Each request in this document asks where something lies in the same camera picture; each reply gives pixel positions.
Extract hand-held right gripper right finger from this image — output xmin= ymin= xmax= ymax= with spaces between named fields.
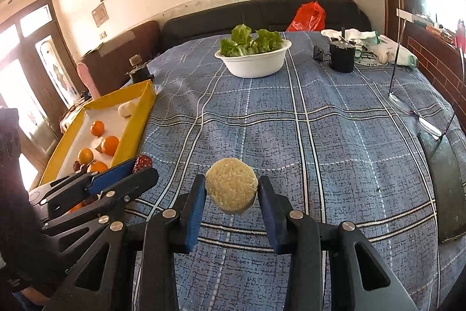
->
xmin=257 ymin=175 xmax=419 ymax=311

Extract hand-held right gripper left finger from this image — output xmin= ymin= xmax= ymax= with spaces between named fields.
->
xmin=53 ymin=174 xmax=208 ymax=311

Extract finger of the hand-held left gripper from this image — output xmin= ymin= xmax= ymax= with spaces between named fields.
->
xmin=42 ymin=167 xmax=160 ymax=253
xmin=28 ymin=159 xmax=136 ymax=215

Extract large peeled sugarcane piece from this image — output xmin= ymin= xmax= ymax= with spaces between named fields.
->
xmin=205 ymin=157 xmax=259 ymax=215

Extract small peeled sugarcane piece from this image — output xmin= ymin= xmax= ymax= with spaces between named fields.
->
xmin=117 ymin=101 xmax=138 ymax=118

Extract yellow cardboard tray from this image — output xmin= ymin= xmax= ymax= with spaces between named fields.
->
xmin=38 ymin=80 xmax=157 ymax=188

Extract blue plaid blanket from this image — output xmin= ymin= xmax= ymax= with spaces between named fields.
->
xmin=63 ymin=30 xmax=466 ymax=311

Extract black device with knob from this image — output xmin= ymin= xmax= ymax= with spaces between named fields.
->
xmin=126 ymin=54 xmax=151 ymax=84

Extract wooden glass door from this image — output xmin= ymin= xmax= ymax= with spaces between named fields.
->
xmin=0 ymin=0 xmax=79 ymax=188

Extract brown sofa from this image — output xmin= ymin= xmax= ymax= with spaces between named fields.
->
xmin=78 ymin=20 xmax=161 ymax=93

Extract white bowl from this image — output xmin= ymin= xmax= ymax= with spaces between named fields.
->
xmin=214 ymin=39 xmax=292 ymax=78

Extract thin metal rod stand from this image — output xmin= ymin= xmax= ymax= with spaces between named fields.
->
xmin=388 ymin=8 xmax=419 ymax=113
xmin=413 ymin=49 xmax=466 ymax=140

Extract black cup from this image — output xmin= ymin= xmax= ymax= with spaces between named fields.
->
xmin=329 ymin=27 xmax=356 ymax=73

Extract green lettuce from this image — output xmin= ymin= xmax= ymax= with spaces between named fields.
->
xmin=219 ymin=24 xmax=285 ymax=57

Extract dark green mat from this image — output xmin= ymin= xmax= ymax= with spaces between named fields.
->
xmin=418 ymin=132 xmax=466 ymax=244

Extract black sofa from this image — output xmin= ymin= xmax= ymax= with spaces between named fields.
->
xmin=160 ymin=0 xmax=370 ymax=51

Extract red plastic bag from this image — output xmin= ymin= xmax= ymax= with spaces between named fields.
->
xmin=286 ymin=1 xmax=326 ymax=33

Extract white cloths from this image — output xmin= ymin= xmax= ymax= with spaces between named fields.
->
xmin=320 ymin=29 xmax=419 ymax=68

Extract wall plaque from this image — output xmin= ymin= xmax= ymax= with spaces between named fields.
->
xmin=91 ymin=2 xmax=110 ymax=28

